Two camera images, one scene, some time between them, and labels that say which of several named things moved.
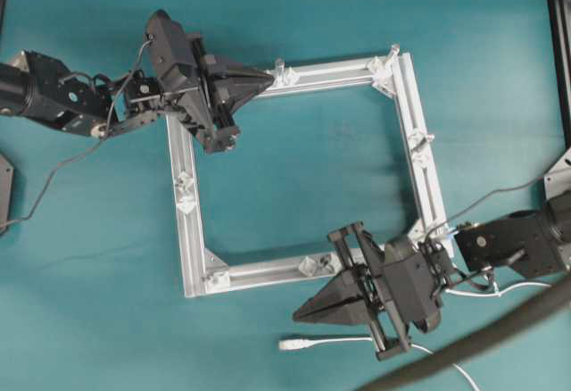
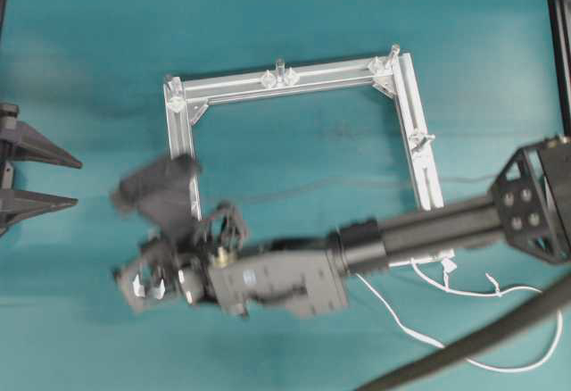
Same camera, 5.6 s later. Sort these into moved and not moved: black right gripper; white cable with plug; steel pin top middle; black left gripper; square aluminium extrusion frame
Moved: black right gripper; white cable with plug; black left gripper
Not moved: square aluminium extrusion frame; steel pin top middle
